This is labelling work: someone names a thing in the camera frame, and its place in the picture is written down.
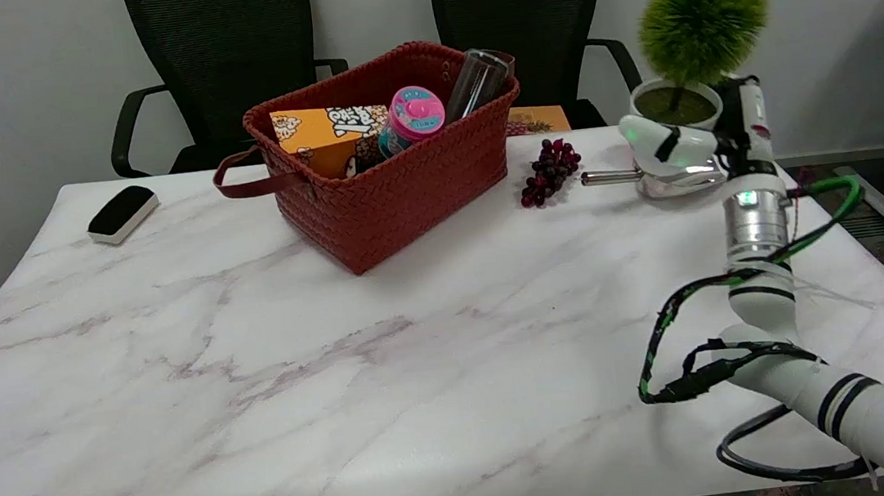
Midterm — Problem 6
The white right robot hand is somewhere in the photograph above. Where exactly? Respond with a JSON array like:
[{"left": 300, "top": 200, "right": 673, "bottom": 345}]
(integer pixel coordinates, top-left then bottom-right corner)
[{"left": 614, "top": 73, "right": 784, "bottom": 209}]

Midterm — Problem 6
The green black braided cable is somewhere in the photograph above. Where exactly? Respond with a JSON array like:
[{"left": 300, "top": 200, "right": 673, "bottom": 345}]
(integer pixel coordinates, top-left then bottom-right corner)
[{"left": 618, "top": 173, "right": 884, "bottom": 407}]

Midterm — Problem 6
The pink round lidded container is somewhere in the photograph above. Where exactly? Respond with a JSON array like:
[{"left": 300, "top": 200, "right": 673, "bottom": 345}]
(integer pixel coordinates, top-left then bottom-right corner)
[{"left": 373, "top": 82, "right": 451, "bottom": 159}]

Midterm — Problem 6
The green potted ball plant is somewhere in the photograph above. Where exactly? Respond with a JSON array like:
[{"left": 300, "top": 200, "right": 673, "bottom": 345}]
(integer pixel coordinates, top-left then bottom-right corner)
[{"left": 619, "top": 0, "right": 781, "bottom": 139}]

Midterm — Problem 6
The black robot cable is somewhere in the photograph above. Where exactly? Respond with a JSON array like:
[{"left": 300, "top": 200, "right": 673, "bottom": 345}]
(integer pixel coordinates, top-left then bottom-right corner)
[{"left": 712, "top": 394, "right": 884, "bottom": 493}]

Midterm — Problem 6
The dark purple grape bunch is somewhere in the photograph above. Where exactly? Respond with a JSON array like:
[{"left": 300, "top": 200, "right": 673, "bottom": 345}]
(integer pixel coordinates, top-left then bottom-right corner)
[{"left": 515, "top": 135, "right": 587, "bottom": 210}]

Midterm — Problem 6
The orange pineapple print box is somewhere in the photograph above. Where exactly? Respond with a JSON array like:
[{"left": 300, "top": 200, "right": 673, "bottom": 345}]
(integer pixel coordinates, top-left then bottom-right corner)
[{"left": 504, "top": 101, "right": 572, "bottom": 138}]

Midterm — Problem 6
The brown woven storage basket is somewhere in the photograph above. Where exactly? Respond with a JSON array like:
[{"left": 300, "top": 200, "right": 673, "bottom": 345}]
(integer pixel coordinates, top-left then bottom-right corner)
[{"left": 201, "top": 30, "right": 538, "bottom": 290}]

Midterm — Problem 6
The steel pan with handle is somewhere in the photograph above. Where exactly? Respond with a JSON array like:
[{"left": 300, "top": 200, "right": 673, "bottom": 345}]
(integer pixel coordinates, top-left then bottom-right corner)
[{"left": 580, "top": 157, "right": 730, "bottom": 208}]

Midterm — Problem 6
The orange popcorn box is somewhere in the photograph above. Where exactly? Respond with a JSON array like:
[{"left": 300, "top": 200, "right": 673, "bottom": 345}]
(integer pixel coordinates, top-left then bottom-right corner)
[{"left": 269, "top": 100, "right": 395, "bottom": 186}]

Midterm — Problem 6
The black white board eraser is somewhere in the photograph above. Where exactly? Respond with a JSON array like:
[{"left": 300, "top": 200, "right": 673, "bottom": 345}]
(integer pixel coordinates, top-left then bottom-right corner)
[{"left": 83, "top": 183, "right": 163, "bottom": 248}]

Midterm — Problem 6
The clear glass tumbler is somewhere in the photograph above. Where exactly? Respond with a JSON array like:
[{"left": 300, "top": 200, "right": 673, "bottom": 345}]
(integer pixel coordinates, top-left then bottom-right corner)
[{"left": 438, "top": 45, "right": 521, "bottom": 125}]

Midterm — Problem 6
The black mesh office chair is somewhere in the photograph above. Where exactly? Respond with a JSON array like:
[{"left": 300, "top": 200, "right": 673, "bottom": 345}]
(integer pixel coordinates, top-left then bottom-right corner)
[
  {"left": 94, "top": 0, "right": 357, "bottom": 181},
  {"left": 431, "top": 0, "right": 647, "bottom": 144}
]

